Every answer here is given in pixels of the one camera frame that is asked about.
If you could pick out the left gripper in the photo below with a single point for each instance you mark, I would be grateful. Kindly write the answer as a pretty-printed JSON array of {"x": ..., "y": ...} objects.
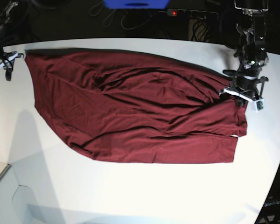
[{"x": 245, "y": 90}]

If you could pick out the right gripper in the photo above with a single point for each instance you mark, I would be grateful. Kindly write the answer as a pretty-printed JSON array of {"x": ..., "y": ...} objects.
[{"x": 7, "y": 63}]

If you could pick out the dark red t-shirt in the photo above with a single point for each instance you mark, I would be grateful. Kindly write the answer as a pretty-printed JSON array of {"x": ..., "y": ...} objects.
[{"x": 120, "y": 106}]

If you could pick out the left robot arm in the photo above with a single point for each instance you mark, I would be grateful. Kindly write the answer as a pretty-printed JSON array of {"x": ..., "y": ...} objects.
[{"x": 251, "y": 52}]

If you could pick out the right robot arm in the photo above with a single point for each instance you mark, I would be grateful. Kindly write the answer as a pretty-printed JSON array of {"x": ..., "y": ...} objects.
[{"x": 5, "y": 18}]

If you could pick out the black power strip red light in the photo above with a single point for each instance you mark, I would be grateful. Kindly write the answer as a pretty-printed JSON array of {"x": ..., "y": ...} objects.
[{"x": 192, "y": 14}]

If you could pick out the blue box at top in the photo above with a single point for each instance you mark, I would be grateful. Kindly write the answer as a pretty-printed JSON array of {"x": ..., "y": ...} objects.
[{"x": 135, "y": 4}]

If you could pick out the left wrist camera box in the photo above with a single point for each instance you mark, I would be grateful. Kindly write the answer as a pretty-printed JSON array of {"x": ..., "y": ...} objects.
[{"x": 258, "y": 105}]

